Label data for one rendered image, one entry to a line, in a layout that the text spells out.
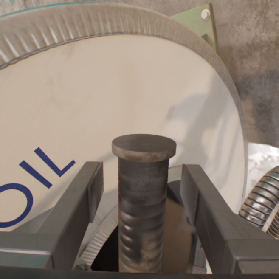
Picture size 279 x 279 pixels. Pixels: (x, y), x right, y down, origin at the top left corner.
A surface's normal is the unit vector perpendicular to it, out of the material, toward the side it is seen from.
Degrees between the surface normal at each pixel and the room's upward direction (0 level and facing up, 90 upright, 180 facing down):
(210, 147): 90
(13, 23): 87
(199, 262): 111
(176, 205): 19
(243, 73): 0
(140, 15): 92
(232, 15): 0
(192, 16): 0
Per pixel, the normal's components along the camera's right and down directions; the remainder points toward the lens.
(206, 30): -0.65, 0.57
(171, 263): -0.53, -0.56
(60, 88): 0.69, 0.15
